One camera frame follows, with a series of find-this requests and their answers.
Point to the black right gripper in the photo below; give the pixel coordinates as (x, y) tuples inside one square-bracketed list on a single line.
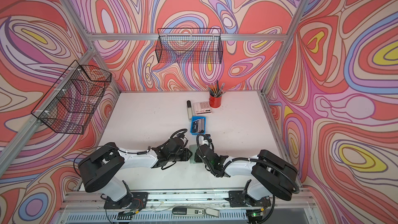
[(198, 159)]

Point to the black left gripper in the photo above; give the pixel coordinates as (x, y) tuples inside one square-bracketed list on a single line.
[(187, 154)]

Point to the mint green card holder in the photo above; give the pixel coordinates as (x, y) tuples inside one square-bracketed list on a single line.
[(195, 157)]

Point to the blue plastic card tray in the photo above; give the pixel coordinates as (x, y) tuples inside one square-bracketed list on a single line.
[(195, 118)]

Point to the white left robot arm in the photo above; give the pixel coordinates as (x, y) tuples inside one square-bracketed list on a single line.
[(98, 170)]

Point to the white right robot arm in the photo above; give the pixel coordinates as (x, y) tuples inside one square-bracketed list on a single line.
[(270, 176)]

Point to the stack of cards in tray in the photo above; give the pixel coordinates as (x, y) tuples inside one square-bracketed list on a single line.
[(198, 126)]

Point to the pink desk calculator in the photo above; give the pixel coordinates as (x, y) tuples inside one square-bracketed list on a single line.
[(202, 108)]

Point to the beige stapler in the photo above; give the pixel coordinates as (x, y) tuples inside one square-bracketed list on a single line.
[(189, 110)]

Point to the red metal pencil bucket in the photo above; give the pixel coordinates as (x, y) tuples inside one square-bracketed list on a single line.
[(215, 102)]

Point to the grey handheld device on rail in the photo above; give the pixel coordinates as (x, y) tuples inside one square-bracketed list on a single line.
[(195, 212)]

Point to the black wire basket back wall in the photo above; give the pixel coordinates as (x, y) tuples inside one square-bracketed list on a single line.
[(189, 45)]

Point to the black wire basket wall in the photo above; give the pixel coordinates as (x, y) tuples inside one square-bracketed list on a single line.
[(189, 45), (68, 107)]

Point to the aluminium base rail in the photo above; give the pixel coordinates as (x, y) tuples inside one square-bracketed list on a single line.
[(83, 208)]

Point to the black wire basket left wall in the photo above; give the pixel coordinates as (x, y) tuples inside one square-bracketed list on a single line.
[(68, 107)]

